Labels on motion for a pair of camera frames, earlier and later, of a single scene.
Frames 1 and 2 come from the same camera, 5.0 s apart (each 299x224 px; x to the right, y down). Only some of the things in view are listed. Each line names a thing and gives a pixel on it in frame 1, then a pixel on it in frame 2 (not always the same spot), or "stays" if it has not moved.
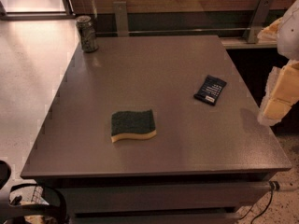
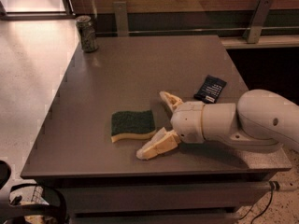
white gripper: [290, 35] → [187, 121]
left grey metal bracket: [121, 19] stays
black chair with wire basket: [29, 214] stays
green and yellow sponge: [136, 123] stays
